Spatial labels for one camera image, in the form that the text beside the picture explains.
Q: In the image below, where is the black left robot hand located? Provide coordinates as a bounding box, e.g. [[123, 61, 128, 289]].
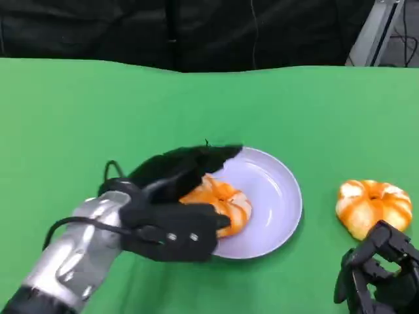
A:
[[98, 145, 244, 236]]

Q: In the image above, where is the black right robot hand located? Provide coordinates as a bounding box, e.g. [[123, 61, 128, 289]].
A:
[[333, 219, 419, 314]]

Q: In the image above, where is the orange and white bread roll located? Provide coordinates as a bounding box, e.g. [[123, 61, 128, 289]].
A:
[[335, 179, 413, 242], [178, 173, 253, 239]]

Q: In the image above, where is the green table cloth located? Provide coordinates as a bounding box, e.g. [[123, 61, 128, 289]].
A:
[[0, 58, 419, 314]]

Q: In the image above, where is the lilac plate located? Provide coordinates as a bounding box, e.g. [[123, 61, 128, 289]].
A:
[[209, 146, 304, 261]]

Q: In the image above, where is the black curtain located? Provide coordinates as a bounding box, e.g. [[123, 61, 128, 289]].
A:
[[0, 0, 419, 73]]

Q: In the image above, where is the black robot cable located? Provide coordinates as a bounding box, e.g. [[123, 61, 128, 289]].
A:
[[103, 159, 132, 186], [43, 217, 164, 253]]

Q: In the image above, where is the black cable bundle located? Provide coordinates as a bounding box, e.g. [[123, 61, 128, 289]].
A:
[[391, 0, 419, 68]]

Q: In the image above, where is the aluminium frame post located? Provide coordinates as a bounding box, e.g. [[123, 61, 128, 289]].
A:
[[345, 0, 405, 67]]

